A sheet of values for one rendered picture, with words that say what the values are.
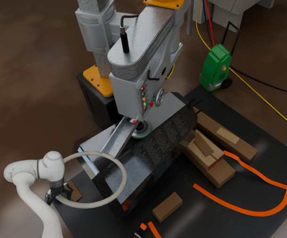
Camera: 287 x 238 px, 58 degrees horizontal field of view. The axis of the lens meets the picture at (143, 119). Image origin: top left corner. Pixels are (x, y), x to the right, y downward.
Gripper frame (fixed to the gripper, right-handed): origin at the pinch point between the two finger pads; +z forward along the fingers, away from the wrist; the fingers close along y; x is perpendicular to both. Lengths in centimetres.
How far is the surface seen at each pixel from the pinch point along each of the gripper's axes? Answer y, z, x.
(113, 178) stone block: 56, 25, 10
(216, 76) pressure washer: 252, -7, 27
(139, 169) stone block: 78, 23, 2
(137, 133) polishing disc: 87, -4, 15
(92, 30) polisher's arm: 94, -73, 81
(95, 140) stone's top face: 64, 9, 43
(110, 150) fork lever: 50, -10, 9
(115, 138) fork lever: 59, -14, 14
